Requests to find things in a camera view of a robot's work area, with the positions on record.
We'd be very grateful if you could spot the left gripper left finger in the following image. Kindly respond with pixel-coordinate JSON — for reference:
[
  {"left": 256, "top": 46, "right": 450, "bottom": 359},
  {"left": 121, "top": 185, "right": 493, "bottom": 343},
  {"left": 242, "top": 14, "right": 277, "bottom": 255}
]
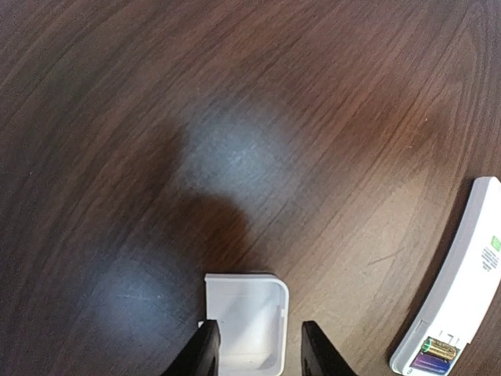
[{"left": 161, "top": 320, "right": 220, "bottom": 376}]

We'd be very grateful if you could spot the purple AAA battery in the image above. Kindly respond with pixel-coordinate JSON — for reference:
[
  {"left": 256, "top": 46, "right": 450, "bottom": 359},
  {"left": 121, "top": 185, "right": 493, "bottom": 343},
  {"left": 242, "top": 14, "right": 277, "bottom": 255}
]
[{"left": 410, "top": 352, "right": 452, "bottom": 375}]

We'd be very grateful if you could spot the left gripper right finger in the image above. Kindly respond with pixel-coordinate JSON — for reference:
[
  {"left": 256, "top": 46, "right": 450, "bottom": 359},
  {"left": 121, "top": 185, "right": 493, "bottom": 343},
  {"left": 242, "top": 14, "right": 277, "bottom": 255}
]
[{"left": 301, "top": 320, "right": 357, "bottom": 376}]

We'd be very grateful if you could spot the gold AAA battery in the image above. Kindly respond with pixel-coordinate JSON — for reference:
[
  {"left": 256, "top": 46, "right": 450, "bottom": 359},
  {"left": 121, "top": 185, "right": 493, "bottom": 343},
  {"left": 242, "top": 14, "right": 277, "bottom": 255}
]
[{"left": 420, "top": 337, "right": 459, "bottom": 362}]

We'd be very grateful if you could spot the white remote control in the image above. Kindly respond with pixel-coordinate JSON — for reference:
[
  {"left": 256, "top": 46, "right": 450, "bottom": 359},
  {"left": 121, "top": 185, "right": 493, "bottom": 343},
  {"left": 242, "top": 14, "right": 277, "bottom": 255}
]
[{"left": 389, "top": 177, "right": 500, "bottom": 375}]

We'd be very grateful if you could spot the white battery cover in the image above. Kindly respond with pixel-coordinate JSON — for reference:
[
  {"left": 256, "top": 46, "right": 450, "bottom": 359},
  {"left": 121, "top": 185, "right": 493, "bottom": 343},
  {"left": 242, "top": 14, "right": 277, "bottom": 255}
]
[{"left": 204, "top": 273, "right": 290, "bottom": 375}]

